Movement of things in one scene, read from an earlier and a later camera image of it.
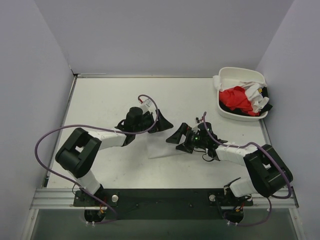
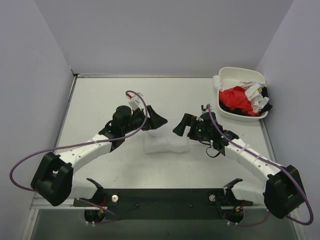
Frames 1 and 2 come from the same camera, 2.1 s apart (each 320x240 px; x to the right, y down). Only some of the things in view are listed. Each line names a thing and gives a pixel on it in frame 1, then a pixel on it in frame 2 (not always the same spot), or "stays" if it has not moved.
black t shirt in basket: (266, 107) stays
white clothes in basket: (252, 90) stays
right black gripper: (188, 140) -> (191, 126)
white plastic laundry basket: (240, 74) stays
